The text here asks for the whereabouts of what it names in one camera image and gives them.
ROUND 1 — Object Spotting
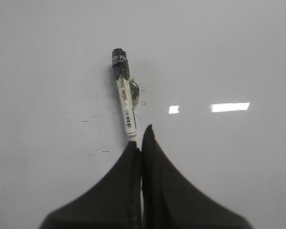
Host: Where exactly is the white whiteboard with metal frame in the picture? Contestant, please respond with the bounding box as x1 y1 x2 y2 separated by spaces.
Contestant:
0 0 286 229

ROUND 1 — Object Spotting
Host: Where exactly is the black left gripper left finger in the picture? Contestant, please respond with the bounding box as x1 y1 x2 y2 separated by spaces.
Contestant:
40 141 142 229

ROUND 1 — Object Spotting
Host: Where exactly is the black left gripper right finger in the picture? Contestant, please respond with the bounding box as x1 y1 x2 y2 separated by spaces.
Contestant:
142 125 252 229

